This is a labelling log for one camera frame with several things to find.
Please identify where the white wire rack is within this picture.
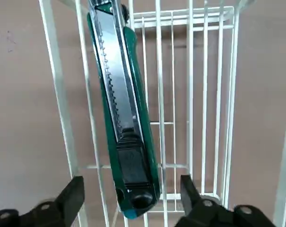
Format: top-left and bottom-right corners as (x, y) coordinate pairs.
(38, 0), (286, 227)

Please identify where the green utility knife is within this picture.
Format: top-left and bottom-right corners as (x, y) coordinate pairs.
(87, 0), (161, 218)

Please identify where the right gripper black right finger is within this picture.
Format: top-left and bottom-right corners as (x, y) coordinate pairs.
(175, 174), (277, 227)

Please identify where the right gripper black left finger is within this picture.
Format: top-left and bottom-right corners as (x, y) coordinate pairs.
(0, 175), (86, 227)

